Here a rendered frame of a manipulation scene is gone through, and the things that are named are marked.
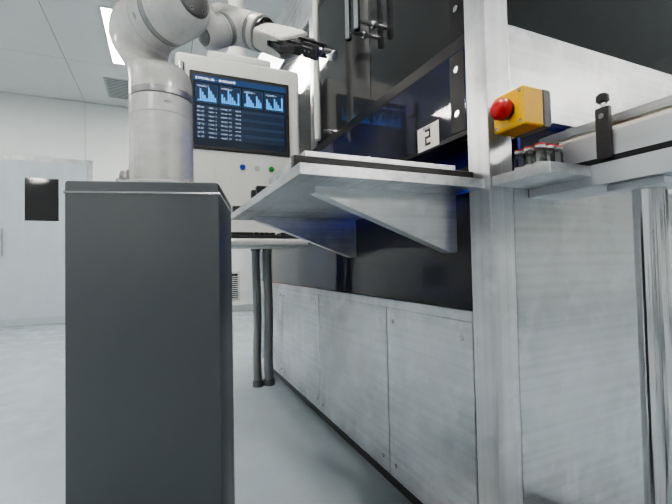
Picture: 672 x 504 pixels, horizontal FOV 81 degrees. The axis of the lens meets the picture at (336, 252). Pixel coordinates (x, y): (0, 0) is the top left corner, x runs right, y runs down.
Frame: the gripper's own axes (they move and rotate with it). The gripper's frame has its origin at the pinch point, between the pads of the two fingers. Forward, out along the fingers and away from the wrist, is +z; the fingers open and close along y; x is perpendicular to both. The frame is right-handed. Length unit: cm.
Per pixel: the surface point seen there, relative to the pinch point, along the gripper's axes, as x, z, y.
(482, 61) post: 3.9, 34.9, -11.1
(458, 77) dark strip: -0.9, 30.2, -13.5
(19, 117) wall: -214, -536, -105
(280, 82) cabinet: -33, -56, -54
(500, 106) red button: 0.2, 43.7, 0.7
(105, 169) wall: -274, -452, -150
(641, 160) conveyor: -1, 68, 1
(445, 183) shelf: -13.6, 40.6, 9.7
